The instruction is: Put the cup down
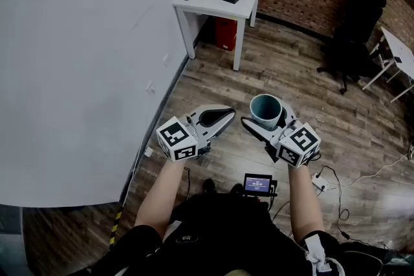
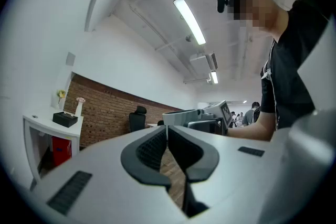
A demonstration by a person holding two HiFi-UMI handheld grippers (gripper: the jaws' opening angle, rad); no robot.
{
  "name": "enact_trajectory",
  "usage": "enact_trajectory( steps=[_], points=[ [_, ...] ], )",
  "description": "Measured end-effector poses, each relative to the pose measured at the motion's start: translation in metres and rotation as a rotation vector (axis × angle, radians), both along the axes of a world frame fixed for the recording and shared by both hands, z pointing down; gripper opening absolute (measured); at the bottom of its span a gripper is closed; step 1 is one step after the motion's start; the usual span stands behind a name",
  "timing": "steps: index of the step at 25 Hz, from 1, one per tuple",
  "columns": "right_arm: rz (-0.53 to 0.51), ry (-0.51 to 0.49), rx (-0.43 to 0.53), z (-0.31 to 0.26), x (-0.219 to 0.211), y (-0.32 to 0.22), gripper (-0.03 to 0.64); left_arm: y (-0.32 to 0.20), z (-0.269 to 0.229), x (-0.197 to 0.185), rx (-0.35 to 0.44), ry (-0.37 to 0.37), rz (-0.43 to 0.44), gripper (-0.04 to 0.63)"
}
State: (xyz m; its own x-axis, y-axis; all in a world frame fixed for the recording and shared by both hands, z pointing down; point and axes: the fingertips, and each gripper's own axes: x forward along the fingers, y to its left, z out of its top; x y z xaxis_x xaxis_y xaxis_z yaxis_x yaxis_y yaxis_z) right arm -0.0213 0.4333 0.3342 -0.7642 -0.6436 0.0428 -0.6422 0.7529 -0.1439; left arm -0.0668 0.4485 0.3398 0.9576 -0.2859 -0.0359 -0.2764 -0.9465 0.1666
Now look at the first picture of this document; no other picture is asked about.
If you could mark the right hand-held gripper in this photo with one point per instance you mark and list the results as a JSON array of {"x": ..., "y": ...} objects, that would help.
[{"x": 299, "y": 145}]

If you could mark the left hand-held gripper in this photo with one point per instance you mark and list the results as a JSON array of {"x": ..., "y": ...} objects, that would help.
[{"x": 177, "y": 142}]

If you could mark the blue-grey cup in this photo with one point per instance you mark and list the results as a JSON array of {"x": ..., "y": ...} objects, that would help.
[{"x": 265, "y": 110}]

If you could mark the person's left forearm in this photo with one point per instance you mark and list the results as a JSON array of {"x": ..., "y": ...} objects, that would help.
[{"x": 158, "y": 197}]

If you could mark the person's right forearm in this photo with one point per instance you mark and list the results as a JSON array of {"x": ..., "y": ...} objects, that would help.
[{"x": 304, "y": 200}]

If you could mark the small screen device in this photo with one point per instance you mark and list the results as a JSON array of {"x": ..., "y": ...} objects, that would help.
[{"x": 257, "y": 185}]

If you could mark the person's black shoe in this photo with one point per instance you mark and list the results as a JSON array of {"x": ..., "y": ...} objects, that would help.
[
  {"x": 237, "y": 188},
  {"x": 209, "y": 185}
]

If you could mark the white plug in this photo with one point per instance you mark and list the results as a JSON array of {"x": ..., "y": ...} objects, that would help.
[{"x": 148, "y": 151}]

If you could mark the white power strip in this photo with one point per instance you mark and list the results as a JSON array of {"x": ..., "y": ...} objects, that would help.
[{"x": 320, "y": 182}]

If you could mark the red box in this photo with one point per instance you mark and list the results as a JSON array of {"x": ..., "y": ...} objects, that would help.
[{"x": 225, "y": 34}]

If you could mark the white table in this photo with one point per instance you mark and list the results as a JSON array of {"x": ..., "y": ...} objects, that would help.
[{"x": 207, "y": 1}]

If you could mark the person's black clothing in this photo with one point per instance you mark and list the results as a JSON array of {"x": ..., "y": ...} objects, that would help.
[{"x": 223, "y": 236}]

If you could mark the black office chair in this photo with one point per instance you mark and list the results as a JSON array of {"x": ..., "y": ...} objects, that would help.
[{"x": 355, "y": 35}]

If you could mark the small black device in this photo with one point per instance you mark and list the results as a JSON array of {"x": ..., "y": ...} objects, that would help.
[{"x": 397, "y": 59}]

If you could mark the yellow black hazard strip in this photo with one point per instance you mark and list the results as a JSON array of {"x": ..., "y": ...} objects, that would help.
[{"x": 115, "y": 229}]

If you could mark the white wall socket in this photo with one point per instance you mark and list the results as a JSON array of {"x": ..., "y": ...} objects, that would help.
[
  {"x": 166, "y": 59},
  {"x": 150, "y": 87}
]

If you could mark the white desk with frame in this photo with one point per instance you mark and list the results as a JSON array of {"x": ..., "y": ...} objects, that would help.
[{"x": 399, "y": 46}]

